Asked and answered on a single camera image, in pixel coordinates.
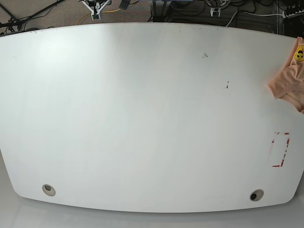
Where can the red tape rectangle marking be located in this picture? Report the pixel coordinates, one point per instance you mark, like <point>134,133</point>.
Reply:
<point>279,147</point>

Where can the left table cable grommet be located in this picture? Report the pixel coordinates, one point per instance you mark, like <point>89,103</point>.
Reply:
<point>48,190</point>

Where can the right table cable grommet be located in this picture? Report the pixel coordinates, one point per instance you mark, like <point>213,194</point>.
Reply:
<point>256,195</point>

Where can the black tripod stand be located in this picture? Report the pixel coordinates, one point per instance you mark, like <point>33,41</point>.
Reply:
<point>22,9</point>

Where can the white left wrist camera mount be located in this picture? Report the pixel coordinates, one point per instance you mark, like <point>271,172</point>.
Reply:
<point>215,12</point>

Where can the table cable grommet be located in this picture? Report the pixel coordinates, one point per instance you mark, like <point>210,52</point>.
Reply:
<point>48,190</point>
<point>256,195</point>

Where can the white power strip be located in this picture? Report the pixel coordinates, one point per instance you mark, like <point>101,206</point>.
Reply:
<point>293,11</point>

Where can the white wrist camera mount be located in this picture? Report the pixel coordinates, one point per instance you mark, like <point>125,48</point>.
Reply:
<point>96,7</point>
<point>215,12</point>

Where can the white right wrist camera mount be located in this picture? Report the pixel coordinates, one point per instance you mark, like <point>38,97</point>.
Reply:
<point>96,7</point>

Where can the peach orange T-shirt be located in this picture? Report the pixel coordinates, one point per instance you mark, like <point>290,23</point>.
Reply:
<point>288,83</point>

